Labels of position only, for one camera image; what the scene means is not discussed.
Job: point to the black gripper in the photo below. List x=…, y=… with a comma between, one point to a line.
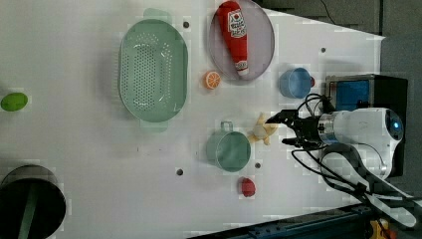
x=305, y=129

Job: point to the red plush ketchup bottle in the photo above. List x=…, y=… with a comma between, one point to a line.
x=234, y=31

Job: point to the green lime toy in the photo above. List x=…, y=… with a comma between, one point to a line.
x=14, y=102

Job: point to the green plastic colander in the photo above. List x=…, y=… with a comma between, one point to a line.
x=153, y=70

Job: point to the red tomato toy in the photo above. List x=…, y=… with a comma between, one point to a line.
x=247, y=187

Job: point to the blue plastic cup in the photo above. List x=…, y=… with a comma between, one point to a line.
x=295, y=83

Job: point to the green metal mug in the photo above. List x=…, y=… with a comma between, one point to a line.
x=228, y=149

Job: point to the black round container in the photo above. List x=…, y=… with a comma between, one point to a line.
x=32, y=204

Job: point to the yellow red emergency button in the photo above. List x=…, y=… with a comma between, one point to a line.
x=381, y=230

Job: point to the silver black toaster oven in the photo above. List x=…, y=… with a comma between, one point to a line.
x=351, y=91

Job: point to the orange slice toy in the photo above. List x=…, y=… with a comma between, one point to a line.
x=212, y=80

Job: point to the grey round plate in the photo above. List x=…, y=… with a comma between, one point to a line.
x=261, y=43

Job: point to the peeled plush banana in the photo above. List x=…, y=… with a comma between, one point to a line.
x=262, y=130

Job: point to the blue metal frame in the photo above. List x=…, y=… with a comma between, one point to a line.
x=348, y=222

